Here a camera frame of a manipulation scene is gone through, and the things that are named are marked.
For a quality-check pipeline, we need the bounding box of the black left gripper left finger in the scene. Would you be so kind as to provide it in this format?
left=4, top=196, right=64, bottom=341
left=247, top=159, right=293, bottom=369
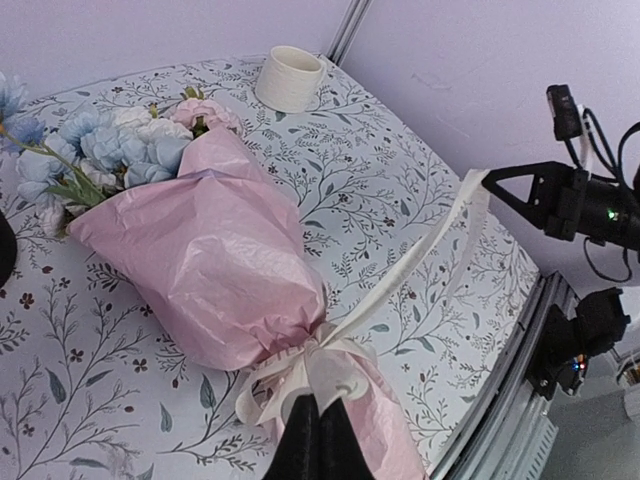
left=263, top=394, right=320, bottom=480

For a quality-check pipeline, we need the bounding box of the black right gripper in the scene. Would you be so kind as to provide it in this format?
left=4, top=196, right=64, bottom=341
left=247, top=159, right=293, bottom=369
left=482, top=161, right=639, bottom=248

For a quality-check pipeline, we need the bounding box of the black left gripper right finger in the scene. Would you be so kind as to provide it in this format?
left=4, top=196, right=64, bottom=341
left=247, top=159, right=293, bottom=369
left=319, top=399, right=374, bottom=480

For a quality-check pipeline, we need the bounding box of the cream printed ribbon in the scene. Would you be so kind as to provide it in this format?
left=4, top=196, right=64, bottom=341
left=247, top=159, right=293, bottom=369
left=235, top=170, right=490, bottom=426

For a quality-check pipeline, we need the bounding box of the pink flower bouquet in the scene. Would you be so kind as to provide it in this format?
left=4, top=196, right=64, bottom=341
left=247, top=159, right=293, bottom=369
left=1, top=78, right=426, bottom=479

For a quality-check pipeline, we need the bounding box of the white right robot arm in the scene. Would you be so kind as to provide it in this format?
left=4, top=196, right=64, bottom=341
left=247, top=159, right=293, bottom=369
left=482, top=161, right=639, bottom=251

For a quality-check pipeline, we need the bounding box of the black tapered vase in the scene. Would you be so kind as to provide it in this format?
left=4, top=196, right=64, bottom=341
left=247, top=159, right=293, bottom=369
left=0, top=213, right=18, bottom=287

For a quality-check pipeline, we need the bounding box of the floral patterned tablecloth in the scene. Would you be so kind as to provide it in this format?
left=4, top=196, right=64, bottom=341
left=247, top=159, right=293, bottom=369
left=1, top=58, right=538, bottom=479

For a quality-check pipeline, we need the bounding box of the cream ceramic mug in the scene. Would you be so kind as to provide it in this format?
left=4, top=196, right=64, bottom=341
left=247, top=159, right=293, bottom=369
left=254, top=45, right=328, bottom=114

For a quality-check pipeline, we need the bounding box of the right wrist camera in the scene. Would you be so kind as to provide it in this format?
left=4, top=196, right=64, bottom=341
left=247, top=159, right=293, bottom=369
left=546, top=84, right=583, bottom=142

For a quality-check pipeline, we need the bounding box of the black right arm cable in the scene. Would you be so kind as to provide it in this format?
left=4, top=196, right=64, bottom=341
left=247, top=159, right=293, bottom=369
left=579, top=104, right=640, bottom=284

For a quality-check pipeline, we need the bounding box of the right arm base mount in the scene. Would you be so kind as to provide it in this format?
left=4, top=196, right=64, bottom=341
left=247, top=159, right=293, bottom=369
left=526, top=287, right=631, bottom=400

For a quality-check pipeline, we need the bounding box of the aluminium front rail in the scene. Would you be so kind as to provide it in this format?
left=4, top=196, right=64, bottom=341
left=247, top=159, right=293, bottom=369
left=429, top=272, right=640, bottom=480

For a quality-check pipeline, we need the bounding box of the right aluminium frame post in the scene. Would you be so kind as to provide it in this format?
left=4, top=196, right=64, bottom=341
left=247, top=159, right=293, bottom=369
left=325, top=0, right=372, bottom=65

